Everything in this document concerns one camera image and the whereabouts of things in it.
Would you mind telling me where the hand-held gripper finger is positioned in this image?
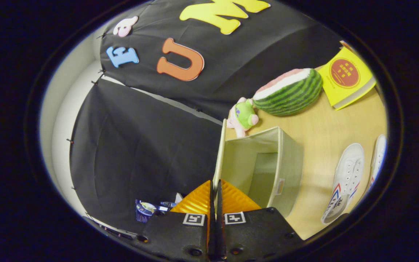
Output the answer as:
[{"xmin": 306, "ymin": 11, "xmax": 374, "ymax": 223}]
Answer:
[
  {"xmin": 137, "ymin": 179, "xmax": 218, "ymax": 262},
  {"xmin": 215, "ymin": 178, "xmax": 304, "ymax": 262}
]

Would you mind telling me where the beige fabric storage box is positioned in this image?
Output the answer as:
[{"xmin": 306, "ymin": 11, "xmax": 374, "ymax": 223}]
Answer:
[{"xmin": 212, "ymin": 118, "xmax": 304, "ymax": 219}]

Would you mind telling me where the white canvas shoe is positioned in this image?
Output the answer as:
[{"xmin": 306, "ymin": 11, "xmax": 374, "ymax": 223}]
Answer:
[
  {"xmin": 366, "ymin": 134, "xmax": 387, "ymax": 193},
  {"xmin": 321, "ymin": 143, "xmax": 365, "ymax": 225}
]

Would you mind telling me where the blue printed packet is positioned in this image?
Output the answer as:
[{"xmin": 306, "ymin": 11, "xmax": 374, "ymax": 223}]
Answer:
[{"xmin": 135, "ymin": 198, "xmax": 177, "ymax": 223}]

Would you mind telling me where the pink and green plush toy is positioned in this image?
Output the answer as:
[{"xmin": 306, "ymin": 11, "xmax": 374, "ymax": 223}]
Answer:
[{"xmin": 226, "ymin": 97, "xmax": 259, "ymax": 138}]

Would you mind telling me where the watermelon slice plush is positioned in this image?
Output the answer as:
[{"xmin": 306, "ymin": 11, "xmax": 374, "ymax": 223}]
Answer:
[{"xmin": 252, "ymin": 68, "xmax": 323, "ymax": 117}]

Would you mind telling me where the yellow book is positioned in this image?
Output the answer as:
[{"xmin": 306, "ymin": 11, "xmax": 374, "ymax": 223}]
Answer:
[{"xmin": 318, "ymin": 47, "xmax": 377, "ymax": 111}]

